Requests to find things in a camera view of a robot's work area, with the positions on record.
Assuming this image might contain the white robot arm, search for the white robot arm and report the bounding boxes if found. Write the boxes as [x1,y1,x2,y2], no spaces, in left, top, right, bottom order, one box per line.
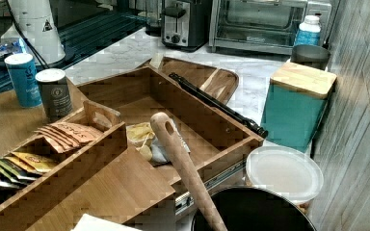
[1,0,66,64]

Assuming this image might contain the packets inside drawer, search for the packets inside drawer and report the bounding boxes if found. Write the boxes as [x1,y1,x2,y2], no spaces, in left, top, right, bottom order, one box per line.
[126,117,192,165]

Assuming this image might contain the wooden drawer cabinet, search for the wooden drawer cabinet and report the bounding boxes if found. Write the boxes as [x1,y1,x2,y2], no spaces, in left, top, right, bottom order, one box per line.
[0,78,249,231]

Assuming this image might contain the wooden spoon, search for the wooden spoon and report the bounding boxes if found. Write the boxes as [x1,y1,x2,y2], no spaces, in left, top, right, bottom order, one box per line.
[150,112,227,231]

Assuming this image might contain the wooden serving tray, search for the wooden serving tray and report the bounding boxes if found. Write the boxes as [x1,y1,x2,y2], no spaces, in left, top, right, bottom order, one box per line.
[137,56,240,106]

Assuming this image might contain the white paper label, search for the white paper label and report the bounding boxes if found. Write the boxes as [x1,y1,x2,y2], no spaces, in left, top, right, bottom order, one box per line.
[149,53,164,69]

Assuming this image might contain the black two-slot toaster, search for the black two-slot toaster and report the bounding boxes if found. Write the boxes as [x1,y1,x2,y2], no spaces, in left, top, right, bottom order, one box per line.
[161,0,213,52]

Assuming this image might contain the clear plastic lidded container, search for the clear plastic lidded container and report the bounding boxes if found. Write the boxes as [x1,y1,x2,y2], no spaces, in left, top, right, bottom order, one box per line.
[245,146,324,214]

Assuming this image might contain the silver toaster oven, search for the silver toaster oven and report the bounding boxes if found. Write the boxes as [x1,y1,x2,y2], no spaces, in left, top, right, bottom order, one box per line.
[208,0,332,55]

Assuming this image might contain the black pot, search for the black pot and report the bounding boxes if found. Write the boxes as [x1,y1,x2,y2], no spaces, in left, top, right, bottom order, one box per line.
[190,186,318,231]

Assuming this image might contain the teal canister with wooden lid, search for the teal canister with wooden lid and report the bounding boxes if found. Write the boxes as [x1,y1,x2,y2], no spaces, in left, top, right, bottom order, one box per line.
[260,63,336,152]

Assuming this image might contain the orange tea packets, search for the orange tea packets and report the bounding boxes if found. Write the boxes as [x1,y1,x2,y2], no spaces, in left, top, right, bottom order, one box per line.
[36,122,103,153]

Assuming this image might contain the dark grey spice canister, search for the dark grey spice canister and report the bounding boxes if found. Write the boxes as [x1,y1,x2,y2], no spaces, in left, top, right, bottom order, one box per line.
[36,68,72,122]

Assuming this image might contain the dark grey cup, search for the dark grey cup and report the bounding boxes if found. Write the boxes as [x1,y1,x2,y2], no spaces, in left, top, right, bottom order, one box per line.
[290,44,330,70]

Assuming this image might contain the blue bottle with white cap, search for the blue bottle with white cap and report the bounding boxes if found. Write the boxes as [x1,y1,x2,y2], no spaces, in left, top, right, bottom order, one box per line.
[294,15,321,45]

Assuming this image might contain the blue salt canister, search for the blue salt canister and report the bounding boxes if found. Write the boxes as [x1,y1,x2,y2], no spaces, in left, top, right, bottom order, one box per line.
[4,53,41,108]

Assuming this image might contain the assorted coloured tea packets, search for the assorted coloured tea packets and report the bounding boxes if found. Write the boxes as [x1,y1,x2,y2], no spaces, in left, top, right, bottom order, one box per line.
[0,151,58,190]

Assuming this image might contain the wooden tea bag organizer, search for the wooden tea bag organizer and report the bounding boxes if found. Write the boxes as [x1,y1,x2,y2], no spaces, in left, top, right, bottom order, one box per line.
[0,100,127,231]

